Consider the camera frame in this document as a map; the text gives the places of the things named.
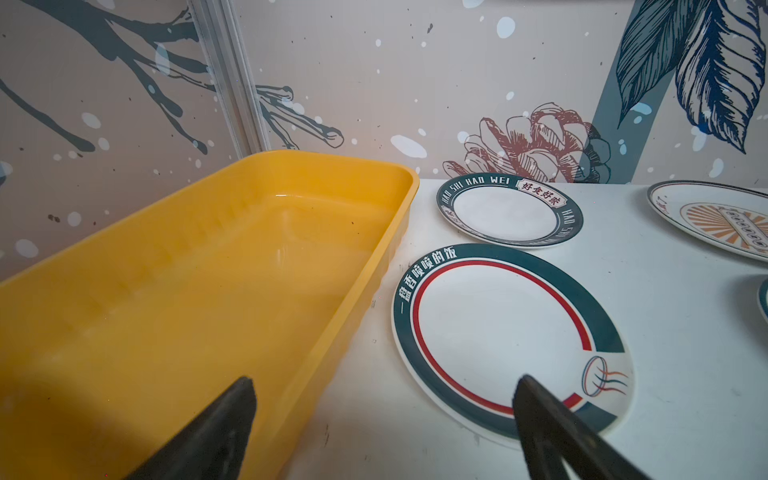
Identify aluminium frame post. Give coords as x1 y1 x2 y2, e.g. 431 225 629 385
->
188 0 271 158

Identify orange sunburst plate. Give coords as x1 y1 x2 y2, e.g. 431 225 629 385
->
646 180 767 262

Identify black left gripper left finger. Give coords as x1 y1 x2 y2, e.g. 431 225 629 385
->
127 376 257 479

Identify yellow plastic bin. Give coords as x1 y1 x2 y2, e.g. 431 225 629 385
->
1 150 419 479

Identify green red rimmed plate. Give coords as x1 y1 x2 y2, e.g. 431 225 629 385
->
391 243 635 448

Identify green rimmed lettered plate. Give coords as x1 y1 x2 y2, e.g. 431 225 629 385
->
436 173 585 249

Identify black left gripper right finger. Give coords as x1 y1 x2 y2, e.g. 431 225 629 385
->
513 375 647 480

